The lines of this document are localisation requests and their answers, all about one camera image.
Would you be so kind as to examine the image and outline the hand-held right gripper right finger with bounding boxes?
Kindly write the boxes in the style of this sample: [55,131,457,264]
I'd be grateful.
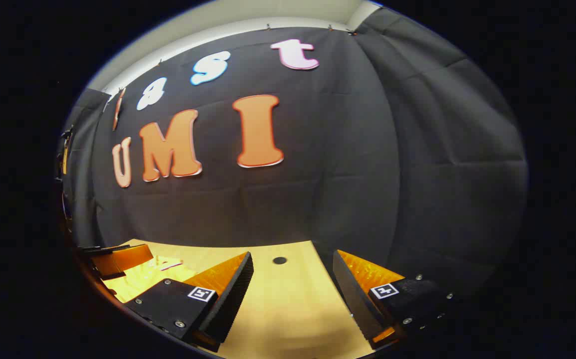
[332,249,460,351]

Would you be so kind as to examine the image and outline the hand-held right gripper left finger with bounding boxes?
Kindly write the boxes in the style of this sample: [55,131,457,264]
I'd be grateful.
[125,251,254,353]

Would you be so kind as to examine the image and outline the orange T-shirt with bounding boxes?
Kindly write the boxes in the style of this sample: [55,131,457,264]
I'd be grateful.
[102,255,198,303]

